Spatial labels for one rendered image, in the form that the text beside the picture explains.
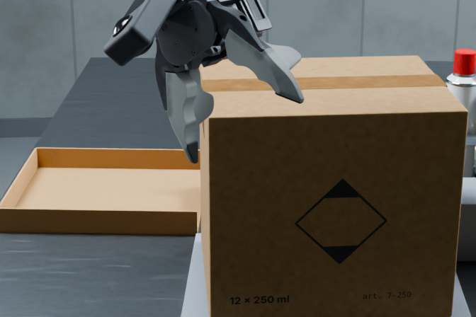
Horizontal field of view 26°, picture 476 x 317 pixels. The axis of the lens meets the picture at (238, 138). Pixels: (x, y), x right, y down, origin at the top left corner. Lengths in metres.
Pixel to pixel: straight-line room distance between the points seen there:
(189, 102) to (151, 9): 0.12
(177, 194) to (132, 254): 0.22
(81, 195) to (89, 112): 0.44
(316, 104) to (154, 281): 0.37
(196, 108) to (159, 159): 0.77
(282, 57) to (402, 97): 0.33
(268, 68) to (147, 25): 0.11
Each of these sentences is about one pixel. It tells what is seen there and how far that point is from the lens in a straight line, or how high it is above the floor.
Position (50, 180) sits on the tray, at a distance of 1.76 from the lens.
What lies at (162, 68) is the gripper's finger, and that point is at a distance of 1.00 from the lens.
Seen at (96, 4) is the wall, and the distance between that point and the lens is 4.29.
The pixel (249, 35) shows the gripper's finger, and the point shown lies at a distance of 0.92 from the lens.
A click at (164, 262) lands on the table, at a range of 1.47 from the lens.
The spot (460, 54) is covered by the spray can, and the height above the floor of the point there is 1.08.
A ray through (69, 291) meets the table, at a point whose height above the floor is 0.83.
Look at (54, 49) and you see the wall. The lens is 4.35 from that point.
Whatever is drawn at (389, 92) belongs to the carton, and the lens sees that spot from 1.26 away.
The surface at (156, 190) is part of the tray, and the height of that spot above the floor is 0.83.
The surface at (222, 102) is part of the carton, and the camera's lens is 1.21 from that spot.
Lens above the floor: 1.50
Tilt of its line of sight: 20 degrees down
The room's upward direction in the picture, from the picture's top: straight up
